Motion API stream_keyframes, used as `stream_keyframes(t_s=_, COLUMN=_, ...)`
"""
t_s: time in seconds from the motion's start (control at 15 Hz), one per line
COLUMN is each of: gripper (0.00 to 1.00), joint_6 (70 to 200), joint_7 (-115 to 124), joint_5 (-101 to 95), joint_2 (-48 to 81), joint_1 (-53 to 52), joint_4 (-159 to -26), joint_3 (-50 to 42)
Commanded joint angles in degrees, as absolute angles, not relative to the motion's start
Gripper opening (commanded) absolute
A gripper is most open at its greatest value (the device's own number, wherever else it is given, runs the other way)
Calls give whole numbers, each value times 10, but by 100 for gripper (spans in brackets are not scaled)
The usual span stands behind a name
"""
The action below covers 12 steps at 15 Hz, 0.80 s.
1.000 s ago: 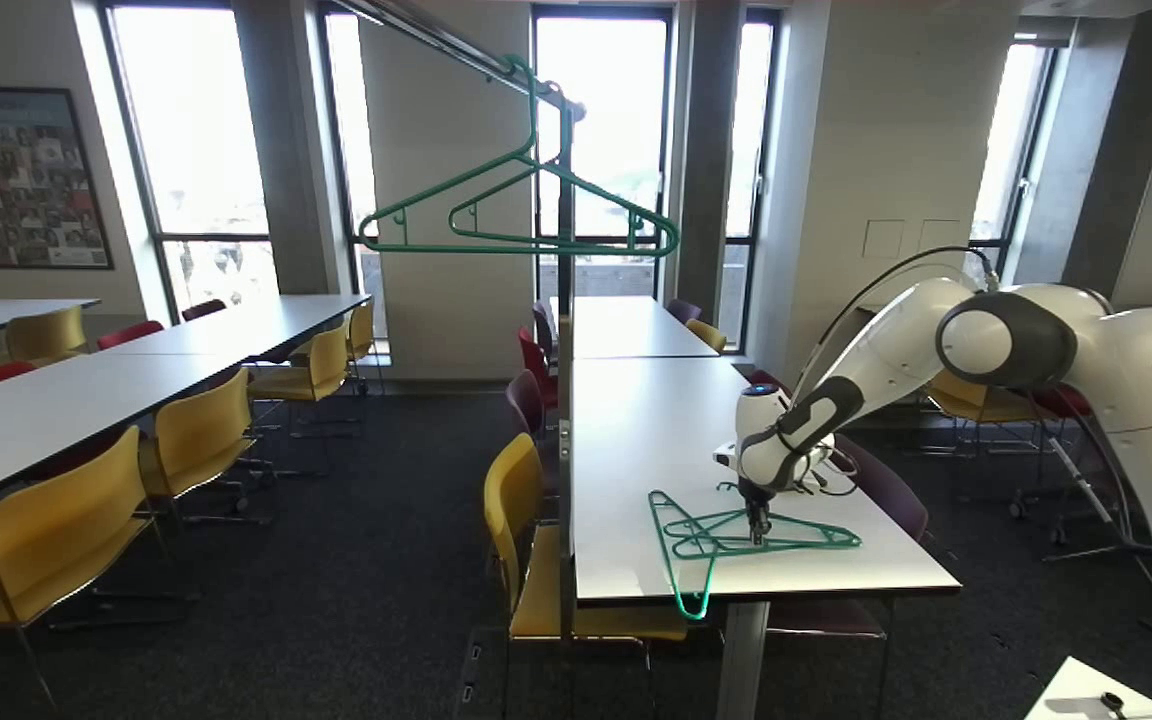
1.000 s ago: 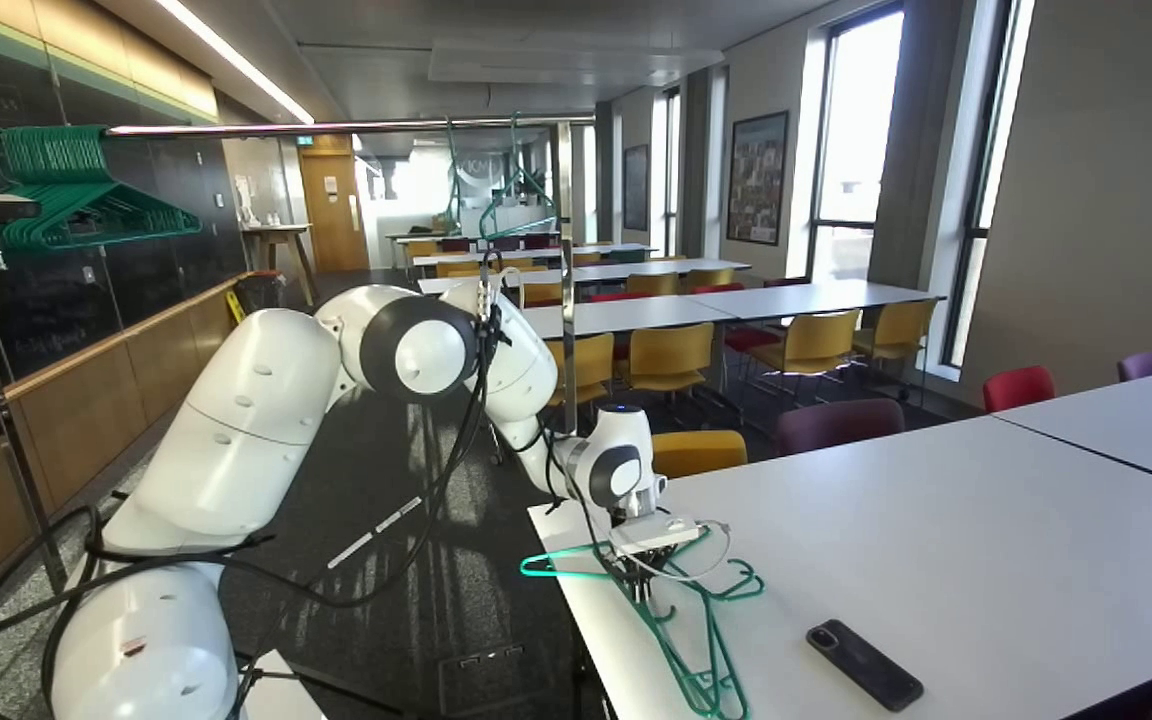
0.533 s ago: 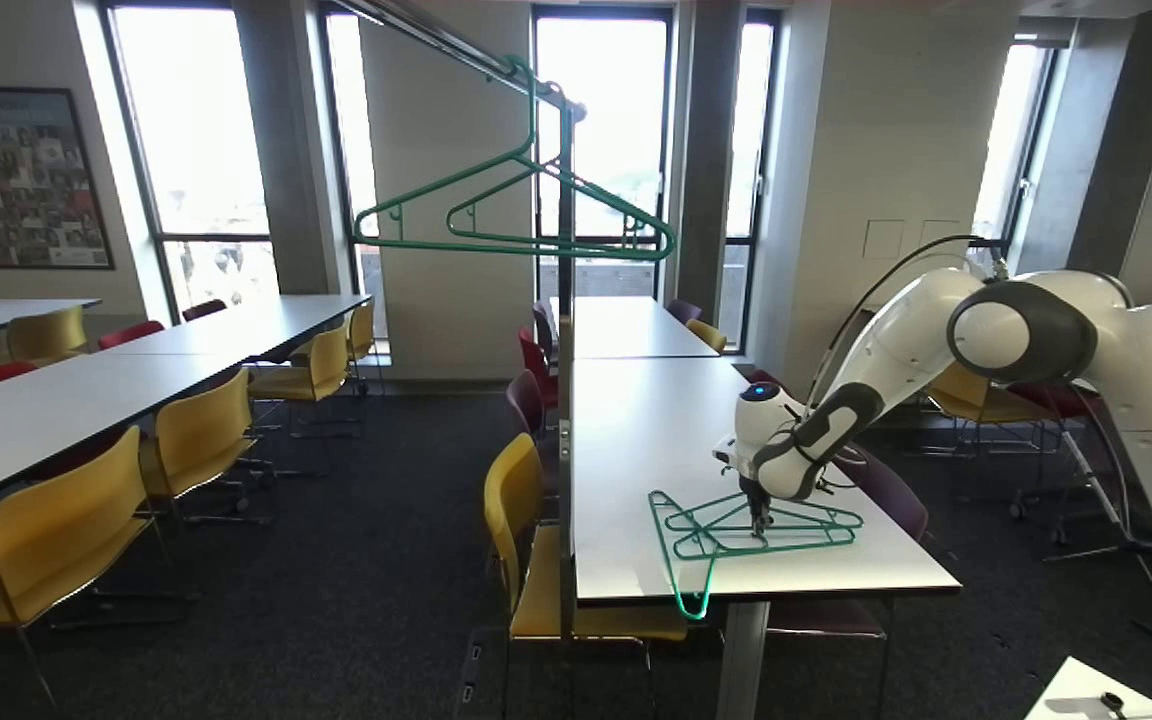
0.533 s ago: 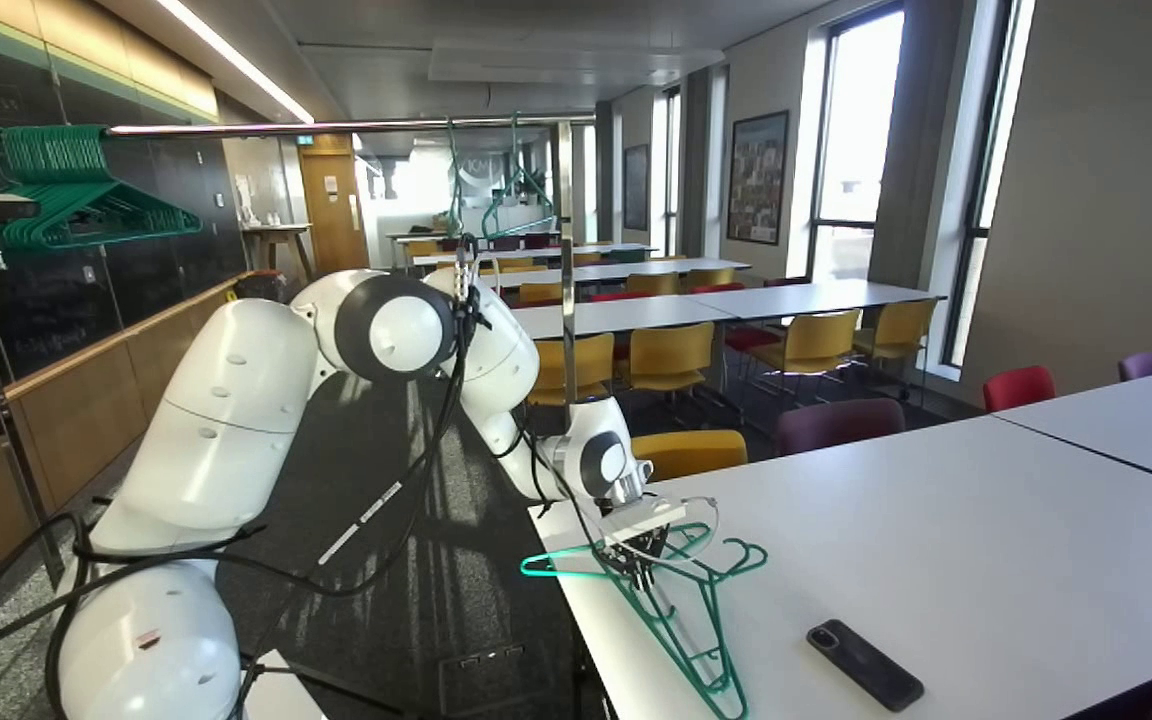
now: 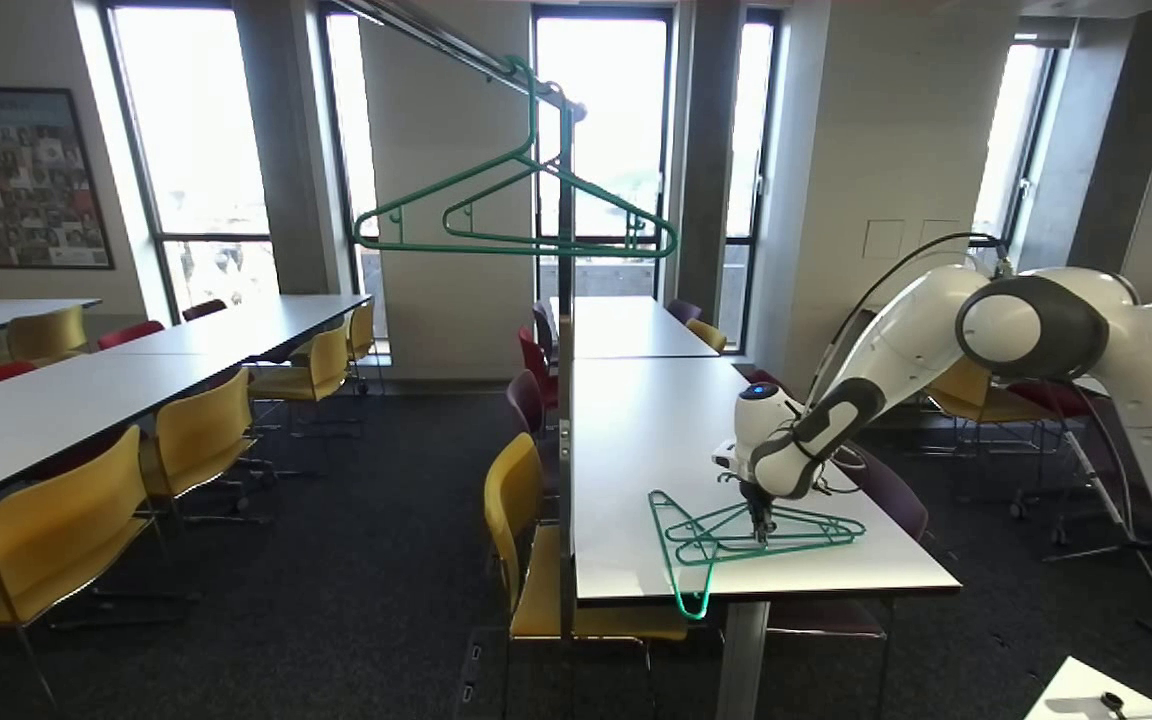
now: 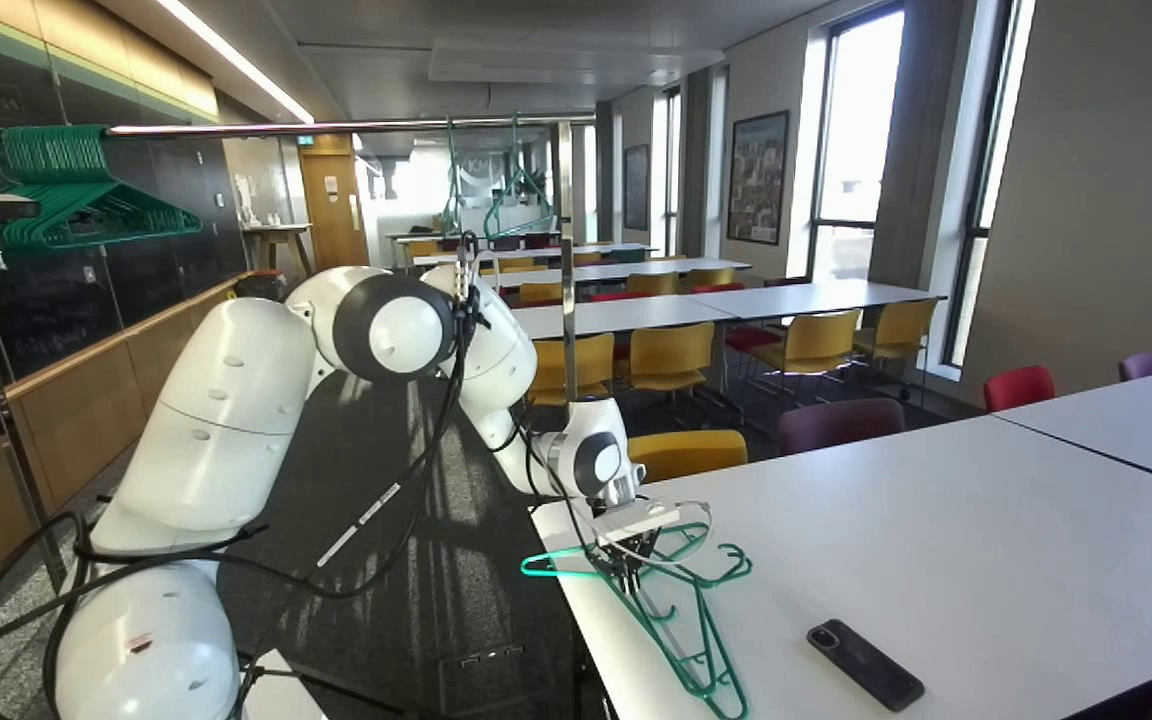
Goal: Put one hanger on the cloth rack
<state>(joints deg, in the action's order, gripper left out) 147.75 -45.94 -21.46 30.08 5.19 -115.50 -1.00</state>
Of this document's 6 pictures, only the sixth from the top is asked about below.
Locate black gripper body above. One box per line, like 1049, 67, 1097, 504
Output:
611, 527, 687, 559

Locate green clothes hanger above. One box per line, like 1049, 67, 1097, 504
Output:
608, 520, 756, 632
608, 554, 756, 720
442, 119, 529, 250
471, 116, 559, 246
0, 125, 209, 250
517, 527, 718, 583

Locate black smartphone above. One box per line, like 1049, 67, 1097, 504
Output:
802, 616, 927, 717

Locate white long table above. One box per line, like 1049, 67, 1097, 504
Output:
507, 256, 753, 290
992, 357, 1152, 499
507, 277, 948, 340
390, 236, 654, 267

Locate tall window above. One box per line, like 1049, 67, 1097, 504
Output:
802, 5, 912, 288
941, 0, 1038, 377
645, 86, 687, 259

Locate wooden door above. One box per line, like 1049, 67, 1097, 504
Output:
296, 127, 371, 265

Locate small high table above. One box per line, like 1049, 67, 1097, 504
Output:
237, 215, 321, 280

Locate black tripod stand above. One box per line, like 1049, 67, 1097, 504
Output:
0, 182, 75, 604

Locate linear ceiling light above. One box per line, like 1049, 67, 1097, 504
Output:
151, 0, 321, 127

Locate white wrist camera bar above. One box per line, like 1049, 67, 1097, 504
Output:
590, 499, 687, 544

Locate framed wall picture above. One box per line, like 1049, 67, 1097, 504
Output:
723, 106, 794, 250
618, 139, 654, 236

